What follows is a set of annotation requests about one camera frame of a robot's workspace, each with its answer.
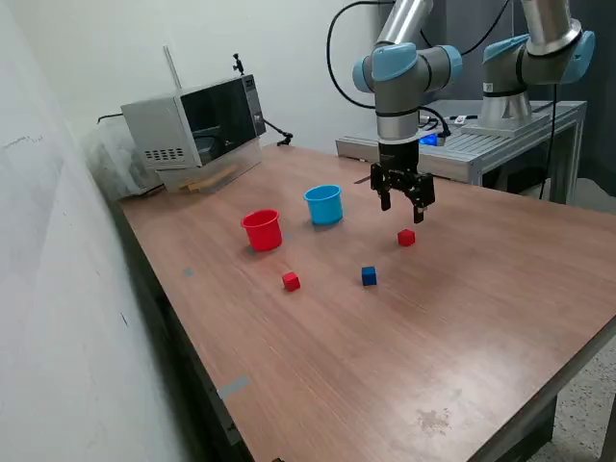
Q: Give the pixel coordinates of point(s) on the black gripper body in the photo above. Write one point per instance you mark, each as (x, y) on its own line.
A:
(398, 159)

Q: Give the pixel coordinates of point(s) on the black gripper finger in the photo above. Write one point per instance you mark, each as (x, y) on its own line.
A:
(385, 195)
(423, 195)

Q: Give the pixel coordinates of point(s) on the red cube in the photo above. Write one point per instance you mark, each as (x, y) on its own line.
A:
(406, 238)
(290, 282)

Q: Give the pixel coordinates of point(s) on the blue cube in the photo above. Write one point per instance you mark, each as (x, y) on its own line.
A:
(368, 276)

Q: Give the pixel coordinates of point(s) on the aluminium robot base table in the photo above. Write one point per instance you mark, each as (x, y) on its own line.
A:
(462, 149)

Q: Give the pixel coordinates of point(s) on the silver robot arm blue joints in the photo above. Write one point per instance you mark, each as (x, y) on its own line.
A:
(397, 120)

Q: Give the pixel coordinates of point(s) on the blue plastic cup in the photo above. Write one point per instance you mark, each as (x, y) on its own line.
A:
(325, 209)

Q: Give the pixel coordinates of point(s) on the small white tag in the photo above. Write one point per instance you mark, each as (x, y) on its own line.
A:
(460, 118)

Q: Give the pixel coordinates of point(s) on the dark grey curtain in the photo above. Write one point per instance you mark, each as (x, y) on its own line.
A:
(471, 82)

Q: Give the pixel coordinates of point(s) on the red plastic cup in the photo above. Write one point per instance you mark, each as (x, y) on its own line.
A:
(264, 236)

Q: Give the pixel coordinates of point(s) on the clear acrylic riser stand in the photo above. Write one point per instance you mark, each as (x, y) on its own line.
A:
(240, 161)

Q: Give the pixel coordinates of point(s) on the wooden sticks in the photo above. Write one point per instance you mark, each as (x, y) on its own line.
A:
(207, 182)

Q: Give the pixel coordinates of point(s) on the silver microwave oven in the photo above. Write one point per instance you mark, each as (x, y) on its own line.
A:
(163, 125)

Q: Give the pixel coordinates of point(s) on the long grey tape strip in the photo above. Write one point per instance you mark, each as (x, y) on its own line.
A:
(233, 386)

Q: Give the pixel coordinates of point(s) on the thin white rod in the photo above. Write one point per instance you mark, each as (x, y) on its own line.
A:
(171, 67)

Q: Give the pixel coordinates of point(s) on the translucent plastic storage box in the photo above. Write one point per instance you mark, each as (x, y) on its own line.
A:
(110, 168)

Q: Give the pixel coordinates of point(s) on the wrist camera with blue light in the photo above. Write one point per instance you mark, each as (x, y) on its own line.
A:
(429, 140)

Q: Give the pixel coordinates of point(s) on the small black camera mount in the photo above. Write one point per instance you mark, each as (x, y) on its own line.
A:
(238, 65)

